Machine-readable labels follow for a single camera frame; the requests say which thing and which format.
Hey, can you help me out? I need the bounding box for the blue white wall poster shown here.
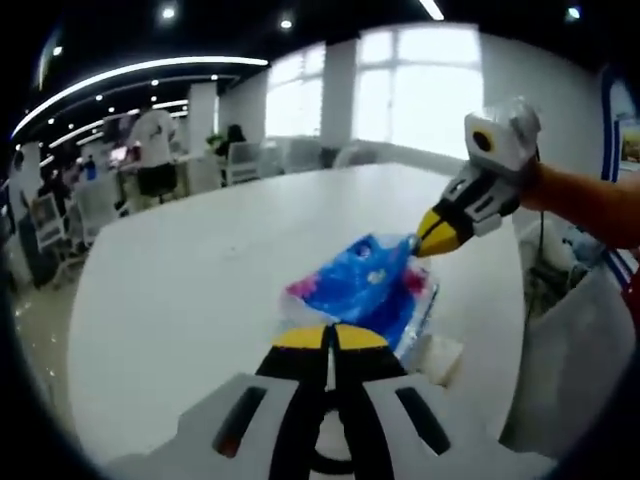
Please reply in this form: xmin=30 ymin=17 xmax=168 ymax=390
xmin=598 ymin=64 xmax=640 ymax=187

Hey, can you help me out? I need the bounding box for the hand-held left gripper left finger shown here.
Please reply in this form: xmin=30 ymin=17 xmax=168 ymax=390
xmin=177 ymin=324 xmax=334 ymax=480

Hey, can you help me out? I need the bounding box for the pale curved desk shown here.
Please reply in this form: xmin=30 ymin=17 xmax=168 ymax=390
xmin=499 ymin=249 xmax=635 ymax=457

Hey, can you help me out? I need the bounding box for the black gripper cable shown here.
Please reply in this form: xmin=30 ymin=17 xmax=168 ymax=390
xmin=535 ymin=209 xmax=550 ymax=252

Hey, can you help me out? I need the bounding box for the white chair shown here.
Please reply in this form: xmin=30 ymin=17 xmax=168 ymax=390
xmin=227 ymin=142 xmax=265 ymax=185

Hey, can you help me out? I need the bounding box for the blue tissue packet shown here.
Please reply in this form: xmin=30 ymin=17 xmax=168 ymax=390
xmin=282 ymin=232 xmax=441 ymax=362

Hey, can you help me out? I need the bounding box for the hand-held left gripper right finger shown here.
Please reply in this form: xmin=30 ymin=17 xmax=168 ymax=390
xmin=333 ymin=323 xmax=504 ymax=480

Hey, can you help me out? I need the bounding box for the white table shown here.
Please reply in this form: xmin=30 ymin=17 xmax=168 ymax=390
xmin=67 ymin=162 xmax=531 ymax=461

